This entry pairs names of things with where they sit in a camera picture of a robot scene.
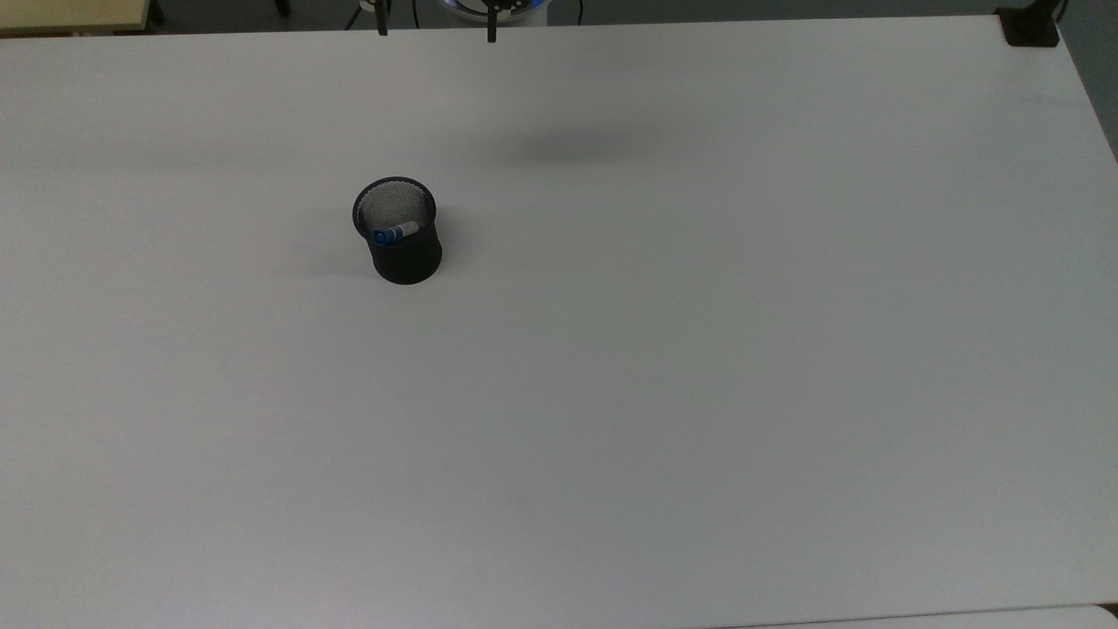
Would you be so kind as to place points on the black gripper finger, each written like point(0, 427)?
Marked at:
point(492, 26)
point(382, 21)

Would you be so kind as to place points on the blue and white marker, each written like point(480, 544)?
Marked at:
point(396, 232)

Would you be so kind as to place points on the black mesh pen cup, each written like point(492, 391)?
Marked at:
point(408, 259)

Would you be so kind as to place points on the beige side table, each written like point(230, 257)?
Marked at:
point(70, 14)

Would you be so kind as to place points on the white adjacent table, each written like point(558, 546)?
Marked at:
point(961, 618)

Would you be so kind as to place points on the black corner clamp mount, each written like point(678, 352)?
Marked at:
point(1031, 28)

